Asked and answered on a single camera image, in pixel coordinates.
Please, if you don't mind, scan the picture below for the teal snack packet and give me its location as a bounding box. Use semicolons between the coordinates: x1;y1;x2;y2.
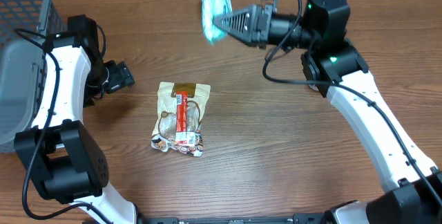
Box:
201;0;232;45

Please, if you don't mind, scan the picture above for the brown snack bag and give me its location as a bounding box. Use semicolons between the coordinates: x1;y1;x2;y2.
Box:
151;82;211;157

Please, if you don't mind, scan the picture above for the red white snack bar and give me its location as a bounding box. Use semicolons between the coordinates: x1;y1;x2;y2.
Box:
175;91;195;147

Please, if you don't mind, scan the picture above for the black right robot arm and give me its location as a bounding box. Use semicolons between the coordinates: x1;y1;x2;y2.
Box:
213;0;441;223

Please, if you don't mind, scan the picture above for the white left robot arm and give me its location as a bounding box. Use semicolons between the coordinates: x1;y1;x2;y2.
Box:
14;15;146;223

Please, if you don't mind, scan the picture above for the grey plastic basket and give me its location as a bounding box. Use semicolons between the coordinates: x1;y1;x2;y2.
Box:
1;0;66;153

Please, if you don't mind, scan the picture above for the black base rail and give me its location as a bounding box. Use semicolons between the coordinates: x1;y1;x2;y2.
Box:
144;212;390;224

